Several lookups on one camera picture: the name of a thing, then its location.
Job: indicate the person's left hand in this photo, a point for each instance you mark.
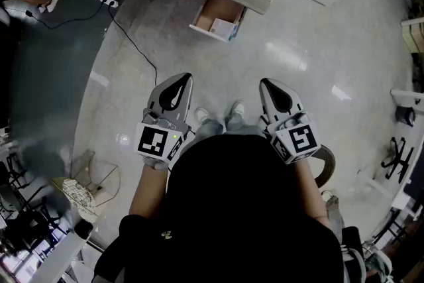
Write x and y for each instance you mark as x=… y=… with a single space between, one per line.
x=154 y=163

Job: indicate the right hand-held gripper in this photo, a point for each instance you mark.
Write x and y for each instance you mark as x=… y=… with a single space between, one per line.
x=299 y=139

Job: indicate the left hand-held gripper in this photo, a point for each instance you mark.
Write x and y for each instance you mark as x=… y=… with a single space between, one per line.
x=150 y=144

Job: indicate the black chair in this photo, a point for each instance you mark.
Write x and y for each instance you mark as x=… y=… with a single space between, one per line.
x=23 y=228

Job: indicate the black white striped garment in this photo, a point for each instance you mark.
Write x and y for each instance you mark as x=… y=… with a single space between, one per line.
x=352 y=255

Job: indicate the white cloth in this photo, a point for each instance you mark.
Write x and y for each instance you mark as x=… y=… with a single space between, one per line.
x=212 y=127

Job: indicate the small black bin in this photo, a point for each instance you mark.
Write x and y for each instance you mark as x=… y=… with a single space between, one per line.
x=405 y=116

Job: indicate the black office chair base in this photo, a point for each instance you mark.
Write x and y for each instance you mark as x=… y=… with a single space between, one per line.
x=399 y=159

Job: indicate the person's right white shoe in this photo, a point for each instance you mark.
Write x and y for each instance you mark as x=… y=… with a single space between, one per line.
x=236 y=111

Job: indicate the person's left forearm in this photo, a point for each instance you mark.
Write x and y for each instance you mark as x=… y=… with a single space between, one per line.
x=149 y=189

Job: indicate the round brown stool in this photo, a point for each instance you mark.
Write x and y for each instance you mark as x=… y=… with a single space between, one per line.
x=328 y=162

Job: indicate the clear acrylic stand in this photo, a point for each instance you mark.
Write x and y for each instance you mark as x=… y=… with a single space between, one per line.
x=99 y=175

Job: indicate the person's right forearm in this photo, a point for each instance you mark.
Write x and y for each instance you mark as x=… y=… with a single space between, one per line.
x=313 y=199

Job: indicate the person's white shoe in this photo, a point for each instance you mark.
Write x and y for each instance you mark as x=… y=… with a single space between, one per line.
x=236 y=111
x=201 y=114

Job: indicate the white and blue box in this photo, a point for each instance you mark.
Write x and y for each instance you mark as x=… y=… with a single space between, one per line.
x=222 y=29

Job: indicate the wooden drawer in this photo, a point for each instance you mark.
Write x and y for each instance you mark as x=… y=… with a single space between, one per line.
x=220 y=8

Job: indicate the person's left white shoe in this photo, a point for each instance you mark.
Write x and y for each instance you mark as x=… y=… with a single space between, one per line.
x=201 y=114

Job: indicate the woven patterned fan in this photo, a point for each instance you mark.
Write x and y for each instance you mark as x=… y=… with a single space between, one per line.
x=77 y=195

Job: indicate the person's black shirt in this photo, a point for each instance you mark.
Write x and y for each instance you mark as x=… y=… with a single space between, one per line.
x=232 y=208

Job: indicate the white power strip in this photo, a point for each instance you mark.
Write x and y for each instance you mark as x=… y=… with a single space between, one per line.
x=109 y=1

